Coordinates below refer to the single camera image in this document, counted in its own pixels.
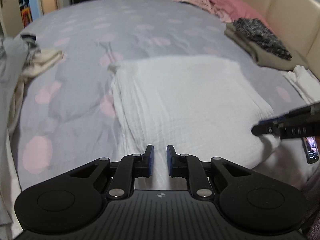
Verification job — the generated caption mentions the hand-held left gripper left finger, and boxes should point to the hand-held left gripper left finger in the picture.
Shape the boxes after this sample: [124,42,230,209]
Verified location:
[69,144,155,201]

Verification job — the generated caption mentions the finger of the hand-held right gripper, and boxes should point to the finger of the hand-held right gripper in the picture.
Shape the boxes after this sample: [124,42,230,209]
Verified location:
[259,102,320,126]
[251,123,283,137]

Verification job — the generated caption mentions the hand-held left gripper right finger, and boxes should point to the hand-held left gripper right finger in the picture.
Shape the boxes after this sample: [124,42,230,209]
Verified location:
[166,144,252,201]

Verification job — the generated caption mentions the white muslin cloth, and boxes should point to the white muslin cloth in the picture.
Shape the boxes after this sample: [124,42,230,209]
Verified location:
[107,55,282,190]

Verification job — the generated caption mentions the smartphone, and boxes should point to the smartphone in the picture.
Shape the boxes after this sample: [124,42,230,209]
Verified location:
[302,135,319,165]

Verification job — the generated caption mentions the white folded garment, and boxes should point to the white folded garment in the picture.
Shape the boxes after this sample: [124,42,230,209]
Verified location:
[282,65,320,105]

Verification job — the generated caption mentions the olive folded garment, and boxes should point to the olive folded garment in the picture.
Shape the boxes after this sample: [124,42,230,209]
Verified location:
[224,24,308,70]

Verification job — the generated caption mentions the black speckled folded garment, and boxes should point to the black speckled folded garment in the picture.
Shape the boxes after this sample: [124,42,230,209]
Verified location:
[231,17,292,61]

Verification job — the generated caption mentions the beige padded headboard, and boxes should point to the beige padded headboard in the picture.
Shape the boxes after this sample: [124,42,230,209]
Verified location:
[207,0,320,80]

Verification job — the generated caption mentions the pink pillow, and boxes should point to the pink pillow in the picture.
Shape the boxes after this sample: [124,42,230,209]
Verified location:
[192,0,273,30]

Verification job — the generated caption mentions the grey pink-dotted bed sheet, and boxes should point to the grey pink-dotted bed sheet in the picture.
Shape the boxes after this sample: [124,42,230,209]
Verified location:
[7,0,320,190]

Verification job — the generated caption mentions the light pink pillowcase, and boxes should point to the light pink pillowcase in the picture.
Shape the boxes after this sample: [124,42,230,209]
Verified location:
[174,0,233,23]

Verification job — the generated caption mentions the cream garment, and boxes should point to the cream garment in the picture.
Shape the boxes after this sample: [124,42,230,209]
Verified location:
[7,50,65,130]

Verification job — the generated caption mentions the grey garment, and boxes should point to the grey garment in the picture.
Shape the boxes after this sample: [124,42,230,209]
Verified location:
[0,37,40,228]

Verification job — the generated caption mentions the yellow red stool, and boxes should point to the yellow red stool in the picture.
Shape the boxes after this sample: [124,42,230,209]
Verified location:
[21,6,33,27]

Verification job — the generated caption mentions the white room door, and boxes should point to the white room door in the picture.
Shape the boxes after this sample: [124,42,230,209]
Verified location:
[0,0,20,37]

